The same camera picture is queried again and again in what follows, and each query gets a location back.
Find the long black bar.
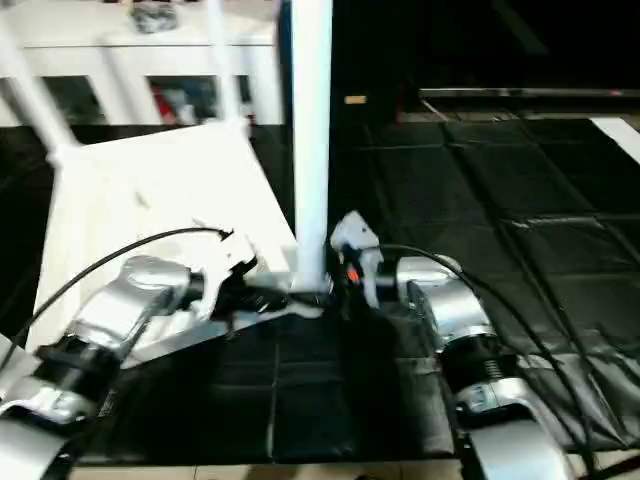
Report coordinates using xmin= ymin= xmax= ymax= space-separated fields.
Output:
xmin=418 ymin=87 xmax=640 ymax=101

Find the black tripod stand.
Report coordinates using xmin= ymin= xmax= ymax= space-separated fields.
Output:
xmin=594 ymin=444 xmax=640 ymax=479

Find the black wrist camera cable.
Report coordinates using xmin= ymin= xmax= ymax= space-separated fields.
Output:
xmin=379 ymin=243 xmax=612 ymax=462
xmin=9 ymin=227 xmax=236 ymax=352

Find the black left wrist camera cable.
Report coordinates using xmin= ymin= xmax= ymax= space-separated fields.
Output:
xmin=9 ymin=227 xmax=236 ymax=352

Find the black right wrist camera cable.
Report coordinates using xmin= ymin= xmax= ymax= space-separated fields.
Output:
xmin=379 ymin=243 xmax=612 ymax=462

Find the white flat board strip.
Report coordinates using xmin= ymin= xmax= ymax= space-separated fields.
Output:
xmin=589 ymin=117 xmax=640 ymax=165

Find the red and white bottle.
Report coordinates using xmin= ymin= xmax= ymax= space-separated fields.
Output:
xmin=153 ymin=89 xmax=174 ymax=126

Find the dark crumpled plastic bag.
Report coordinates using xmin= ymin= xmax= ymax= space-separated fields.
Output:
xmin=130 ymin=3 xmax=179 ymax=34

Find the white cabinet with glass doors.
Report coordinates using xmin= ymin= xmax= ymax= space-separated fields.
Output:
xmin=0 ymin=0 xmax=286 ymax=127

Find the white plastic table top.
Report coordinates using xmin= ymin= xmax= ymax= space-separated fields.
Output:
xmin=29 ymin=119 xmax=334 ymax=375

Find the black mat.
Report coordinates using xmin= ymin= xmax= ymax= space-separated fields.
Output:
xmin=0 ymin=117 xmax=640 ymax=464

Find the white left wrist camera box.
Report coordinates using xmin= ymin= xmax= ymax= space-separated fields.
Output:
xmin=197 ymin=234 xmax=259 ymax=322

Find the white plastic table leg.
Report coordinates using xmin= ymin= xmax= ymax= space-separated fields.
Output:
xmin=0 ymin=19 xmax=82 ymax=167
xmin=289 ymin=0 xmax=334 ymax=295
xmin=207 ymin=0 xmax=252 ymax=135
xmin=0 ymin=332 xmax=34 ymax=402

